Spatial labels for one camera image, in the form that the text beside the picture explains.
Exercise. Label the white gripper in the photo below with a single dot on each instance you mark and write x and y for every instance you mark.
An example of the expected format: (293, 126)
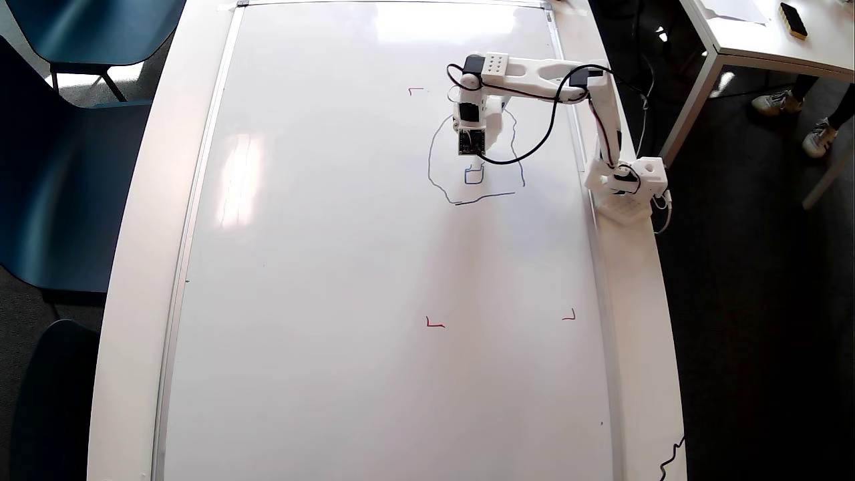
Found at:
(493, 135)

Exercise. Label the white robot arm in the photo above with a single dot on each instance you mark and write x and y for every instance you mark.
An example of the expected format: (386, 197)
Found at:
(534, 70)

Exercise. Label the large white whiteboard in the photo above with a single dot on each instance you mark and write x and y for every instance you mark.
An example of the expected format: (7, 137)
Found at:
(334, 267)

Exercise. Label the white paper sheet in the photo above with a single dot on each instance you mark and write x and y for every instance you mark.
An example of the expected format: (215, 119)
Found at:
(735, 10)

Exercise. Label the beige sneaker shoe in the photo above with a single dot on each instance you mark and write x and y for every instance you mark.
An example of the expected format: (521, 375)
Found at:
(778, 102)
(820, 139)

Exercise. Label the dark trouser leg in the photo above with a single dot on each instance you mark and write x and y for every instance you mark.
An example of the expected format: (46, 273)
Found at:
(843, 107)
(805, 87)

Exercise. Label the white side table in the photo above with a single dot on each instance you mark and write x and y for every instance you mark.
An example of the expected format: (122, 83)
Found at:
(801, 47)

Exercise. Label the black yellow board eraser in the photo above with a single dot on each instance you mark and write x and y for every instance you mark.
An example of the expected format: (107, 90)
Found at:
(793, 20)

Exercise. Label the blue plastic chair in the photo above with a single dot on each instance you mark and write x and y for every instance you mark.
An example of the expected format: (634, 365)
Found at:
(57, 401)
(60, 187)
(93, 30)

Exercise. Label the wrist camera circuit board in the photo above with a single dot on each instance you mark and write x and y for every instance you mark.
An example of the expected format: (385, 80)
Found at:
(471, 141)

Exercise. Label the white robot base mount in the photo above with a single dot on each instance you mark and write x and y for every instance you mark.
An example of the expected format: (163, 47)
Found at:
(624, 207)

